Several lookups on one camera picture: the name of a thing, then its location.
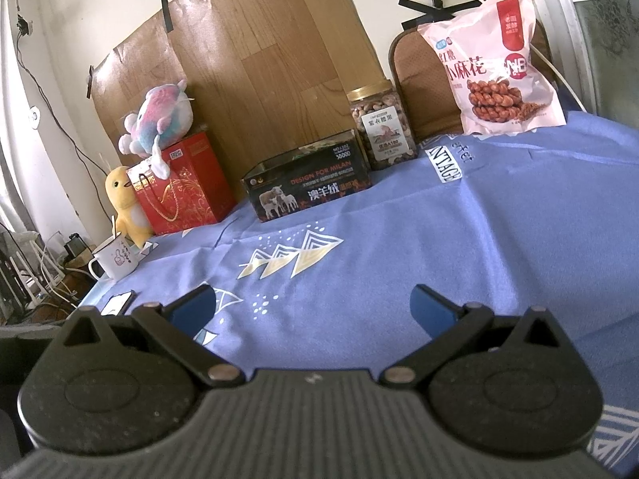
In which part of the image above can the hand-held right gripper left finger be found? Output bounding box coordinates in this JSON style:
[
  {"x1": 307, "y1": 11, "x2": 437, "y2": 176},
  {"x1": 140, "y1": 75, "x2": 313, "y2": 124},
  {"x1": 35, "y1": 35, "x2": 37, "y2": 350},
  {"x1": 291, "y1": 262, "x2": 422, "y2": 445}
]
[{"x1": 60, "y1": 284, "x2": 245, "y2": 390}]

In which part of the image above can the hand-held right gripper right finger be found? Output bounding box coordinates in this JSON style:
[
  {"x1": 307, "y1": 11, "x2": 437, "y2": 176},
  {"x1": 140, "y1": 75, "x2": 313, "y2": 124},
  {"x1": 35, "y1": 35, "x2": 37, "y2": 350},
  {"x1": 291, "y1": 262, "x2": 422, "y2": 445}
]
[{"x1": 382, "y1": 283, "x2": 580, "y2": 390}]

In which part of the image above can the black sheep print box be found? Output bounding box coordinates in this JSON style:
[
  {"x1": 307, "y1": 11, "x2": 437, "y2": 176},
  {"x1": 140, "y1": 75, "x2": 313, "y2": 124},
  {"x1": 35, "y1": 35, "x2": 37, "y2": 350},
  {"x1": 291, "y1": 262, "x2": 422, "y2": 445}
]
[{"x1": 241, "y1": 130, "x2": 373, "y2": 224}]

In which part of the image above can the smartphone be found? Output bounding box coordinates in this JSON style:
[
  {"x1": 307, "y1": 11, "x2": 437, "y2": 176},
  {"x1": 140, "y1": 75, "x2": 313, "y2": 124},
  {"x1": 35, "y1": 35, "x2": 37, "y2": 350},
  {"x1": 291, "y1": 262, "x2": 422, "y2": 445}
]
[{"x1": 101, "y1": 291, "x2": 137, "y2": 317}]

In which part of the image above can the blue printed tablecloth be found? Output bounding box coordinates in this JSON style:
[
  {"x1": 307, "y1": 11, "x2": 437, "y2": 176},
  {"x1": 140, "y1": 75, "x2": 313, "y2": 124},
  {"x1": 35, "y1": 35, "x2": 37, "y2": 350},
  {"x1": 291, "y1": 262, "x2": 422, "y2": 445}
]
[{"x1": 82, "y1": 110, "x2": 639, "y2": 465}]

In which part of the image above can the white enamel mug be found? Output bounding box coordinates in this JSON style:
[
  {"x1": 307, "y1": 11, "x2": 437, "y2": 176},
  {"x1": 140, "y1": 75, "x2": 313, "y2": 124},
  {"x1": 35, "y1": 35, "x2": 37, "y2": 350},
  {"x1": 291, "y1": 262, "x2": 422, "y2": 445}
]
[{"x1": 89, "y1": 237, "x2": 139, "y2": 281}]

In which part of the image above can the red gift bag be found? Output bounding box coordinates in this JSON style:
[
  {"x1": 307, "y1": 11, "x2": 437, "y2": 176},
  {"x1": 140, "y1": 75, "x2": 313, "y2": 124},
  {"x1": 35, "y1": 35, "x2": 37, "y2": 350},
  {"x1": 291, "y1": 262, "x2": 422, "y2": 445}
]
[{"x1": 126, "y1": 131, "x2": 238, "y2": 237}]

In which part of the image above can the yellow duck plush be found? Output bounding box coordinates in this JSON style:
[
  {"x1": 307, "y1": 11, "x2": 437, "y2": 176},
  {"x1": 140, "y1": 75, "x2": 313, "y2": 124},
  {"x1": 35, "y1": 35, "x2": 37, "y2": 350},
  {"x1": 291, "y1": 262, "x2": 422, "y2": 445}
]
[{"x1": 104, "y1": 166, "x2": 155, "y2": 249}]

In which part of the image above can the nut jar with gold lid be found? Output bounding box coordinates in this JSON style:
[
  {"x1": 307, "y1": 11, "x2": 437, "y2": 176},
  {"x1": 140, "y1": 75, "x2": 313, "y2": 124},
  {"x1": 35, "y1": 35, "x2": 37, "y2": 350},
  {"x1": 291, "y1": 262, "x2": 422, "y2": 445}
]
[{"x1": 347, "y1": 79, "x2": 419, "y2": 171}]

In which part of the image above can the pastel unicorn plush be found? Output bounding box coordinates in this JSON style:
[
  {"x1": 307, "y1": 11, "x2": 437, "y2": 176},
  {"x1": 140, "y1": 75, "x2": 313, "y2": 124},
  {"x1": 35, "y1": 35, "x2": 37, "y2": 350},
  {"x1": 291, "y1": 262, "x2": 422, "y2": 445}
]
[{"x1": 118, "y1": 82, "x2": 196, "y2": 173}]

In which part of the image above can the brown chair back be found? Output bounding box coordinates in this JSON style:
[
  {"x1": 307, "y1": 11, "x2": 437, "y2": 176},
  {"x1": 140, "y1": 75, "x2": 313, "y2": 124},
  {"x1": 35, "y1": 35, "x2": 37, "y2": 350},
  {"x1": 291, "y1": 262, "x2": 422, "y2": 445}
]
[{"x1": 388, "y1": 22, "x2": 555, "y2": 143}]

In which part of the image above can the large pink snack bag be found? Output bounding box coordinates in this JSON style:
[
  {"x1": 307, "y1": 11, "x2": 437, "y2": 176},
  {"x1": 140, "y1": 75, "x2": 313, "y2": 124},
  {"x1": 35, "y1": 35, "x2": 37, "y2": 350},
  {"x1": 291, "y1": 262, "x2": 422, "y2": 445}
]
[{"x1": 417, "y1": 0, "x2": 567, "y2": 135}]

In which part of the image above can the wood pattern wall panel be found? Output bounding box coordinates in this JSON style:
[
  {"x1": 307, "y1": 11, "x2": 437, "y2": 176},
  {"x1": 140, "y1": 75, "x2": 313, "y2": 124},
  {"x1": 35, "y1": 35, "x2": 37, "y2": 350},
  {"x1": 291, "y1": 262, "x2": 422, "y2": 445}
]
[{"x1": 89, "y1": 0, "x2": 395, "y2": 200}]

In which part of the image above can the white window frame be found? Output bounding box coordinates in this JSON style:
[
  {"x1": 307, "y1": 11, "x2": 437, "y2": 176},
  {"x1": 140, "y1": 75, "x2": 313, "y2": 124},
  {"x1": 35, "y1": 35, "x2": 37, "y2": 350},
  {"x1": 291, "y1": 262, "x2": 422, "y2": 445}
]
[{"x1": 529, "y1": 0, "x2": 639, "y2": 133}]

